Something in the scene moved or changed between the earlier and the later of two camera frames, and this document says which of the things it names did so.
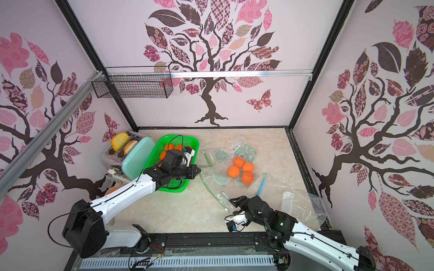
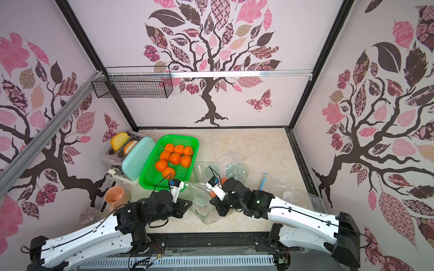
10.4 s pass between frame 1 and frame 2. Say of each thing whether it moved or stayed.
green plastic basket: stayed
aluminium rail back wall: stayed
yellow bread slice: stayed
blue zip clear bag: stayed
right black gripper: moved
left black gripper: moved
